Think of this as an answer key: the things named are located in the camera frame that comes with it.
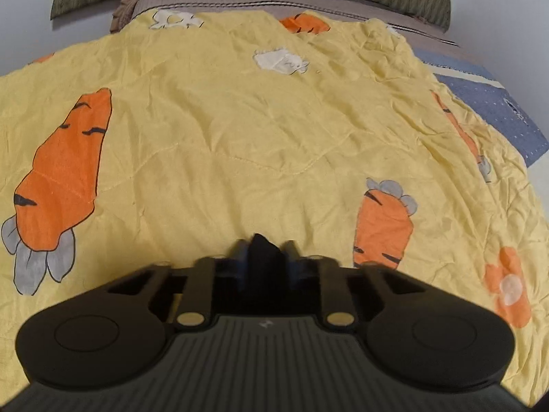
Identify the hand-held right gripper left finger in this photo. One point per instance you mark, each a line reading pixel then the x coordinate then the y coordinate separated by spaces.
pixel 205 283

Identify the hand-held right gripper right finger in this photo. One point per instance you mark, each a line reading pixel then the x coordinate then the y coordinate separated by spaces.
pixel 332 285

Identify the black pants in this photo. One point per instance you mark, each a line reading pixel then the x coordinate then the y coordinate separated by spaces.
pixel 264 257

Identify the yellow carrot-print blanket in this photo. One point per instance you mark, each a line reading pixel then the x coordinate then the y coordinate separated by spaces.
pixel 214 116

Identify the brown and blue bed sheet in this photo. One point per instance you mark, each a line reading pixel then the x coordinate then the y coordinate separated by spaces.
pixel 493 94

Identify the brown crumpled cloth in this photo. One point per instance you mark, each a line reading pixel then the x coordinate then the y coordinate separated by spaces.
pixel 121 13

